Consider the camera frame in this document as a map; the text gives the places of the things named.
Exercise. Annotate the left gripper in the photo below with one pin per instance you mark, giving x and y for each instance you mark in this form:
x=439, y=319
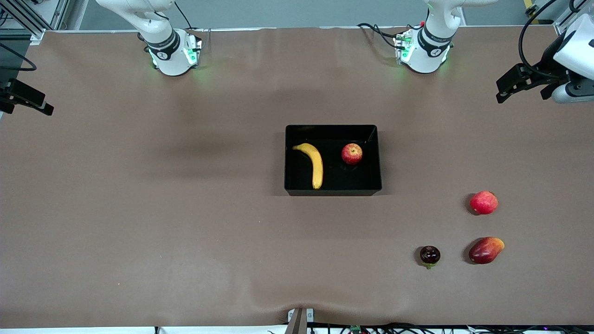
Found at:
x=544, y=69

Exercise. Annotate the red yellow striped apple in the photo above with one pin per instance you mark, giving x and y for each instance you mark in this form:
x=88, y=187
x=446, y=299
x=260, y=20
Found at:
x=351, y=154

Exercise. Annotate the black rectangular plastic box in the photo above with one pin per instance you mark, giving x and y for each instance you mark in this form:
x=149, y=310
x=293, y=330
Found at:
x=334, y=178

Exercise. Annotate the yellow banana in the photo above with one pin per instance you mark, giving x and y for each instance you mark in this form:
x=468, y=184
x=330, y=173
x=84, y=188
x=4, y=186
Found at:
x=317, y=164

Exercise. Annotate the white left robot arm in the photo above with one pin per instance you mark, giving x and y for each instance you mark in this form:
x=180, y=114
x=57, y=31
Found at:
x=431, y=41

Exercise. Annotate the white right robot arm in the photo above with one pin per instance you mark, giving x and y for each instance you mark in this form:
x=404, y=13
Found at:
x=169, y=51

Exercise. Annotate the red yellow mango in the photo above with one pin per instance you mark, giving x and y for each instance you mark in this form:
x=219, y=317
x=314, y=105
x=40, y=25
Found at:
x=485, y=250

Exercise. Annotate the dark purple mangosteen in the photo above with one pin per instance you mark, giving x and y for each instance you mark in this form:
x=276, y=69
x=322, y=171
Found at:
x=429, y=255

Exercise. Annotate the aluminium frame profile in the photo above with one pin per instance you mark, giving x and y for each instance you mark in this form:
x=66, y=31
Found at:
x=564, y=25
x=36, y=35

